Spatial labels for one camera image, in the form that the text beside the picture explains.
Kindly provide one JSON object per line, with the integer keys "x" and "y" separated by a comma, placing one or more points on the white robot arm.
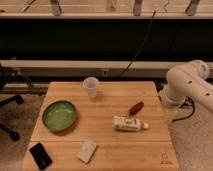
{"x": 188, "y": 80}

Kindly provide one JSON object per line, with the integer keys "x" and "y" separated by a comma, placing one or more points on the green ceramic bowl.
{"x": 59, "y": 115}

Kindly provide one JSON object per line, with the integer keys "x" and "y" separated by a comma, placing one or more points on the white plastic cup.
{"x": 90, "y": 84}

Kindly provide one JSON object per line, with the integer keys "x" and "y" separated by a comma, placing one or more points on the brown sausage-shaped object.
{"x": 136, "y": 108}

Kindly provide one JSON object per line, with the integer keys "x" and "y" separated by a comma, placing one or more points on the black smartphone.
{"x": 40, "y": 156}

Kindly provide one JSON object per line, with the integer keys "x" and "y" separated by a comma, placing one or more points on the black office chair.
{"x": 18, "y": 99}

